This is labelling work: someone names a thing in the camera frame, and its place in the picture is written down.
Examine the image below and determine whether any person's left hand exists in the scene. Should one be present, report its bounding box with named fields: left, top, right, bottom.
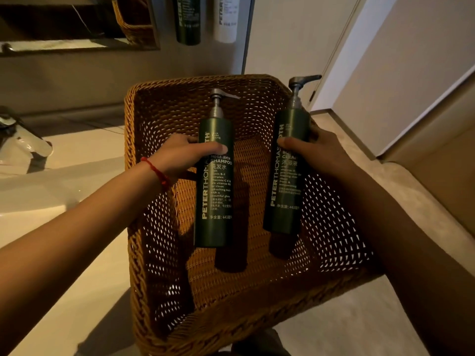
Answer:
left=148, top=133, right=229, bottom=182

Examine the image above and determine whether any person's right hand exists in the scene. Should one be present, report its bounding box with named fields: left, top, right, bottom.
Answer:
left=277, top=123, right=360, bottom=186

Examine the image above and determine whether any green pump bottle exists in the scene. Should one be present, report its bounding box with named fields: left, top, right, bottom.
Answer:
left=193, top=88, right=240, bottom=249
left=262, top=74, right=323, bottom=236

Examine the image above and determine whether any brown woven wicker basket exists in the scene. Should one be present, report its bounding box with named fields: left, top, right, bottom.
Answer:
left=123, top=74, right=383, bottom=356

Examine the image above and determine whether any person's right forearm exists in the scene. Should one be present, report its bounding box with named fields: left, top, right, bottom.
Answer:
left=331, top=167, right=475, bottom=356

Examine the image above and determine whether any person's left forearm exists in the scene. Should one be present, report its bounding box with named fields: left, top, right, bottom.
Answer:
left=0, top=160, right=169, bottom=356

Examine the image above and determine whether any white door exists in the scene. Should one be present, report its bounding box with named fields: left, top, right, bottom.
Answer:
left=311, top=0, right=475, bottom=157

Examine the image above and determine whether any wooden cabinet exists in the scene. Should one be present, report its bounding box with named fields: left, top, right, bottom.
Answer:
left=380, top=79, right=475, bottom=236

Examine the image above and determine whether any white sink basin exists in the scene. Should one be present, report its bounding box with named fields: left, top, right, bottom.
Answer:
left=0, top=156, right=128, bottom=249

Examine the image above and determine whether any chrome faucet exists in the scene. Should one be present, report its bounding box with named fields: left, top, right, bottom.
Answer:
left=0, top=107, right=53, bottom=175

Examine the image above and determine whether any person's dark clothing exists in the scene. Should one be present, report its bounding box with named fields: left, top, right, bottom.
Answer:
left=230, top=328, right=291, bottom=356

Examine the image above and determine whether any red string bracelet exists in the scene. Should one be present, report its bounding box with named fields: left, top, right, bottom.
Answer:
left=140, top=156, right=172, bottom=190

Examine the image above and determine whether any green wall-mounted bottle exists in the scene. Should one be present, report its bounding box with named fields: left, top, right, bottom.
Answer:
left=173, top=0, right=202, bottom=46

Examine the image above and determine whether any white wall-mounted bottle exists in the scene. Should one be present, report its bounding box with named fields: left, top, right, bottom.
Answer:
left=213, top=0, right=240, bottom=44

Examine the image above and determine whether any wall mirror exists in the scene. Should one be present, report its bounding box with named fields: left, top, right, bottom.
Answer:
left=0, top=0, right=161, bottom=53

